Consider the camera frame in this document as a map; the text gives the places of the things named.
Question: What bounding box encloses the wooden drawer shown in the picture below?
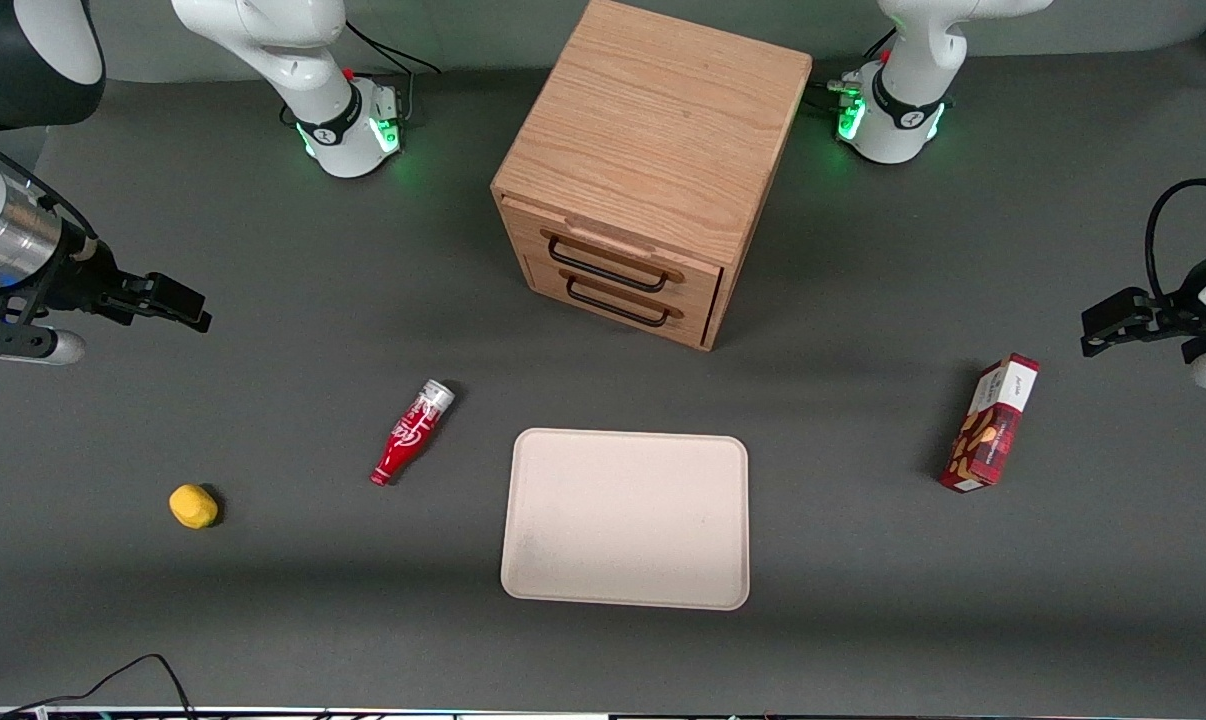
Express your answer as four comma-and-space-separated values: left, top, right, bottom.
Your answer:
521, 254, 719, 350
500, 194, 726, 313

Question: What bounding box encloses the red ketchup bottle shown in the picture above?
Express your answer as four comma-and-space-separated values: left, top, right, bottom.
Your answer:
369, 379, 457, 488

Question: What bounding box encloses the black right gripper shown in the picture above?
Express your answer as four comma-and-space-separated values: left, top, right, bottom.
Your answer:
55, 234, 213, 334

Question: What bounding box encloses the black left gripper cable loop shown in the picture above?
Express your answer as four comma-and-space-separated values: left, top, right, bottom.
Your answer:
1145, 177, 1206, 303

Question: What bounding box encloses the red plaid snack box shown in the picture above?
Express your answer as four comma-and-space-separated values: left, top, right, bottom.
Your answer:
938, 352, 1042, 494

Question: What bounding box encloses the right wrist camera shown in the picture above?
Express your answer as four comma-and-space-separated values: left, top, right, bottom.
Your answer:
0, 300, 87, 367

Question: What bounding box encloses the oak wooden cabinet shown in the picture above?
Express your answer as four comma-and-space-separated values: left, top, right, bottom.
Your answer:
490, 0, 814, 353

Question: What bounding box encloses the beige rectangular tray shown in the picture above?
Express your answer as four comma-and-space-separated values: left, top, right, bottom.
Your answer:
499, 427, 752, 613

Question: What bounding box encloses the black cable on table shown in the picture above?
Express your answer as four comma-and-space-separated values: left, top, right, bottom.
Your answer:
0, 653, 200, 720

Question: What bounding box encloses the yellow lemon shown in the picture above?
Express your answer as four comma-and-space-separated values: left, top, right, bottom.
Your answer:
168, 483, 221, 531

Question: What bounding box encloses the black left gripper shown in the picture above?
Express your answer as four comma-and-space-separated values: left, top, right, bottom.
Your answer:
1081, 240, 1206, 359

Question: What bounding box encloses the black metal drawer handle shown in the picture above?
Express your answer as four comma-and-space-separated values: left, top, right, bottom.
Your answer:
546, 233, 672, 295
563, 276, 672, 330

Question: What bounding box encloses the black right arm base cable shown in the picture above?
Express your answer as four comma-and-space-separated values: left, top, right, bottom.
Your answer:
345, 18, 443, 79

